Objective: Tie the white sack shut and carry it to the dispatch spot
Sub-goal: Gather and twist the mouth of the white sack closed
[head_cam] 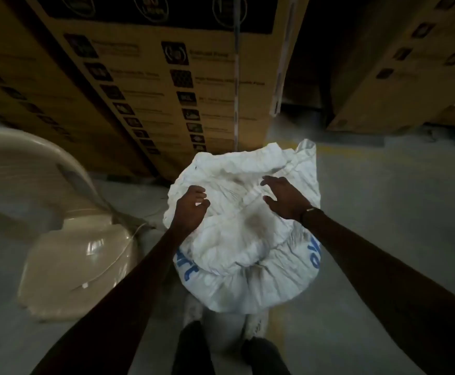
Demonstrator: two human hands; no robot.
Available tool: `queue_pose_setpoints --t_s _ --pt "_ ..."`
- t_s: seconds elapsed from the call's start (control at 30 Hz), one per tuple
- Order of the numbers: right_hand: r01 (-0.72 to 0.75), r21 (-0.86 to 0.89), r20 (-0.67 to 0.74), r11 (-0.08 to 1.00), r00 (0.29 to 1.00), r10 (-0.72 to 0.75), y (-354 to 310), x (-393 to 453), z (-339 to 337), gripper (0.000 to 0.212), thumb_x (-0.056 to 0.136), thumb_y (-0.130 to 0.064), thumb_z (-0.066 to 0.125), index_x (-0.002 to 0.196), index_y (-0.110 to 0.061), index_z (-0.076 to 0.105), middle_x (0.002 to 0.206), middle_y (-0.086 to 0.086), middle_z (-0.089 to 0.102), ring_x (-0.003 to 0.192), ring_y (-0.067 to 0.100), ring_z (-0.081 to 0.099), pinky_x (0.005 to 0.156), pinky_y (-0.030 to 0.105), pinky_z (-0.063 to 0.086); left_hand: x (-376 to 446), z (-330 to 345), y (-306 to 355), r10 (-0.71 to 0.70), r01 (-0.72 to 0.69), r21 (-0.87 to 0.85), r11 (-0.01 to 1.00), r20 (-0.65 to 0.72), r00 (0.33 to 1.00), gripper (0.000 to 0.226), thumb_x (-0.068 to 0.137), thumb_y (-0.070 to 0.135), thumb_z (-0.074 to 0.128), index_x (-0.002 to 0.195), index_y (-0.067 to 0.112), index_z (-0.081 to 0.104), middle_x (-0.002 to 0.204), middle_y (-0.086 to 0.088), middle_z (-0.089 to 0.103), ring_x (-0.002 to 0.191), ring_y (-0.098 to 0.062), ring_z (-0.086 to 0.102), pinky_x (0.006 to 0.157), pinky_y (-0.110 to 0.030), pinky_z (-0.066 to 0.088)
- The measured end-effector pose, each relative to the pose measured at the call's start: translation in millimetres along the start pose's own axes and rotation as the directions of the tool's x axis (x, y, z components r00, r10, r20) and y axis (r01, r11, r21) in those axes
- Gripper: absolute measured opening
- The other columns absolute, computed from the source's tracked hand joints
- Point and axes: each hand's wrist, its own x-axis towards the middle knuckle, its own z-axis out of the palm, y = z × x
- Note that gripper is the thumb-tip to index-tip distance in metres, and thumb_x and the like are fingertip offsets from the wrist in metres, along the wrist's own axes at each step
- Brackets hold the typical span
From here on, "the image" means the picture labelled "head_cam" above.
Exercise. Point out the person's right hand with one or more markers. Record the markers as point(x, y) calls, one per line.
point(290, 201)

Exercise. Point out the person's left hand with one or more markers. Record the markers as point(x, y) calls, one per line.
point(190, 210)

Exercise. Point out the white woven sack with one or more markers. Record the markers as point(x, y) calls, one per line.
point(243, 238)

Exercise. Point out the person's left forearm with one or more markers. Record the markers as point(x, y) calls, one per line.
point(126, 308)

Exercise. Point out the person's right forearm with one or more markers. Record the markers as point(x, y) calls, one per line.
point(387, 289)

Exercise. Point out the person's left white shoe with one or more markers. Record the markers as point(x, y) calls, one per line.
point(192, 310)

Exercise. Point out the person's white shoe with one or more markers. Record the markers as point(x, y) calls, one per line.
point(255, 326)
point(192, 310)

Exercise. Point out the person's right white shoe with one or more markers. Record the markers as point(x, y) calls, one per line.
point(255, 326)

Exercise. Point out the person's left leg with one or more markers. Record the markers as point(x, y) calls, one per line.
point(192, 351)

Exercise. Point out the person's leg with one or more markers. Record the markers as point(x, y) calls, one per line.
point(266, 359)
point(192, 351)

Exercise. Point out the person's right leg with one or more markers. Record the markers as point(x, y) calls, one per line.
point(266, 359)

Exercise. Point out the black wrist band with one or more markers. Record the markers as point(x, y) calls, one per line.
point(309, 211)

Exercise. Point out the beige plastic chair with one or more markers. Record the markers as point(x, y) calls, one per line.
point(75, 269)

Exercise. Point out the icon printed cardboard box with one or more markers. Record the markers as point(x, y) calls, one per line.
point(219, 74)

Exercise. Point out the cardboard box with small icons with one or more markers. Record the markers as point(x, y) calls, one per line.
point(387, 74)

